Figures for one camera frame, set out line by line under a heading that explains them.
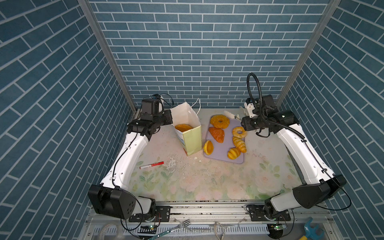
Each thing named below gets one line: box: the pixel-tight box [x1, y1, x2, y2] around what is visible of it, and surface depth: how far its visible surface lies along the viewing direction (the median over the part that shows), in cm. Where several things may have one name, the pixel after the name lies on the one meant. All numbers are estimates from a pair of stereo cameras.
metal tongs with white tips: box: [224, 110, 240, 119], surface depth 82 cm
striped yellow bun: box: [227, 147, 241, 160], surface depth 94 cm
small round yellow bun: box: [203, 140, 214, 156], surface depth 95 cm
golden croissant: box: [232, 136, 247, 153], surface depth 96 cm
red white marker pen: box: [139, 161, 165, 170], surface depth 91 cm
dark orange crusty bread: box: [208, 127, 225, 144], surface depth 104 cm
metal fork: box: [148, 219, 192, 240], surface depth 71 cm
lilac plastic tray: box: [203, 114, 247, 164], surface depth 101 cm
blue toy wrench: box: [304, 216, 325, 240], surface depth 70 cm
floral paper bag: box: [170, 101, 203, 156], surface depth 88 cm
